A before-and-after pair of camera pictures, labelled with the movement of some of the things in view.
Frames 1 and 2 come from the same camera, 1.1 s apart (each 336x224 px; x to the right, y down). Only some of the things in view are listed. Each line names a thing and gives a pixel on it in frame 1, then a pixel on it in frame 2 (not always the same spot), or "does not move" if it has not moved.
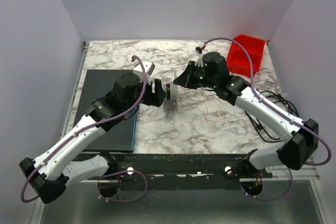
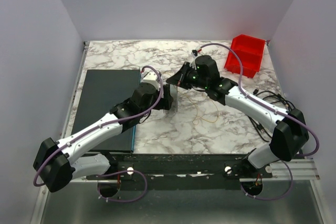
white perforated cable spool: (170, 106) does not move
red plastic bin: (238, 61) does not move
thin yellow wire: (207, 107) -> (196, 120)
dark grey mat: (121, 138) does not move
